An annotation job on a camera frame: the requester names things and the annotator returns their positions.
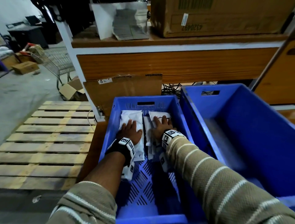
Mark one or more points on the person's right hand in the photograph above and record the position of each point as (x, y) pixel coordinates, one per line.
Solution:
(163, 127)

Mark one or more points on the white paper scrap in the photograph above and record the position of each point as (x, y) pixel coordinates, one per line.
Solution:
(36, 199)

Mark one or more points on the metal shopping cart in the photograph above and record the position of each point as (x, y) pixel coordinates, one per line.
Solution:
(57, 60)

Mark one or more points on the wooden pallet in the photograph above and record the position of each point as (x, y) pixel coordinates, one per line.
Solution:
(46, 150)

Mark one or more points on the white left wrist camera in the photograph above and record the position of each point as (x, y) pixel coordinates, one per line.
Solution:
(129, 172)

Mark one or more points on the left wrist marker band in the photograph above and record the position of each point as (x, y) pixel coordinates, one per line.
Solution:
(122, 147)

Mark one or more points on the black laptop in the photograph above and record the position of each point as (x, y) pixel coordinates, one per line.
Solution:
(33, 20)

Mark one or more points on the large brown cardboard box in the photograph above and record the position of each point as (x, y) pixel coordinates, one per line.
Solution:
(230, 13)

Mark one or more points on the white packet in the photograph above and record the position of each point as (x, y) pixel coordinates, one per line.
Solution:
(138, 152)
(156, 114)

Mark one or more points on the person's left hand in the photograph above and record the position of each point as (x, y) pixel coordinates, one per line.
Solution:
(130, 133)

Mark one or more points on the person's right forearm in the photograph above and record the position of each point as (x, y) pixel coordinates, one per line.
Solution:
(219, 189)

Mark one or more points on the person's left forearm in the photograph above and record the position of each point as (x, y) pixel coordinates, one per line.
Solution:
(96, 184)

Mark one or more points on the open cardboard box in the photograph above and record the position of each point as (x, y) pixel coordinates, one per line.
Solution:
(71, 90)

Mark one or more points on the perforated blue plastic crate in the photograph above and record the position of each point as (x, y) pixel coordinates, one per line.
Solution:
(149, 207)

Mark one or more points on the flat cardboard sheet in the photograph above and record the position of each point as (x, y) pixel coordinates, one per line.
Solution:
(124, 90)

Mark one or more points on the stack of grey paper trays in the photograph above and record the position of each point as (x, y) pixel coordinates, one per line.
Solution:
(129, 25)

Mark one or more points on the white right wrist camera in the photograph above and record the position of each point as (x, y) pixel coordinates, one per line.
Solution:
(164, 162)

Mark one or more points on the small closed cardboard box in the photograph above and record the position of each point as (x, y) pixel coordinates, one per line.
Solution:
(25, 67)

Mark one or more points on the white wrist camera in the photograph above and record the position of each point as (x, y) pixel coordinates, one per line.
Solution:
(164, 162)
(129, 172)

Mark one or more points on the black desk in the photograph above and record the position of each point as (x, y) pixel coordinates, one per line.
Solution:
(27, 35)

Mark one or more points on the white open box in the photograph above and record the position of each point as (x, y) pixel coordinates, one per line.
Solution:
(101, 18)

